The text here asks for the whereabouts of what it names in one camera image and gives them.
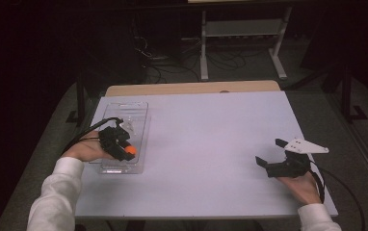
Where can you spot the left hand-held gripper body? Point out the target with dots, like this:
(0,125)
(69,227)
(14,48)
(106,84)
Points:
(111,138)

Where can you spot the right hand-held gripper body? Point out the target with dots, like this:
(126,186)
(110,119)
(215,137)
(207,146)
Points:
(288,166)

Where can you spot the small orange ball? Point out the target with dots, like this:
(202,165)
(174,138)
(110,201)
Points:
(130,149)

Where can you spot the clear plastic tray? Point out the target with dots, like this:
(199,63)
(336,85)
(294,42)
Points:
(138,110)

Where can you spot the person's right hand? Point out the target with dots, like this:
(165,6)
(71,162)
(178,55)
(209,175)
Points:
(302,189)

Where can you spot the person's left hand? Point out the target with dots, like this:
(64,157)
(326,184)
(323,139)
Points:
(87,150)

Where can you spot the black metal stand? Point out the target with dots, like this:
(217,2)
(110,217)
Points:
(346,93)
(80,96)

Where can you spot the white metal desk frame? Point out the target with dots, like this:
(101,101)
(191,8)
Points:
(243,28)

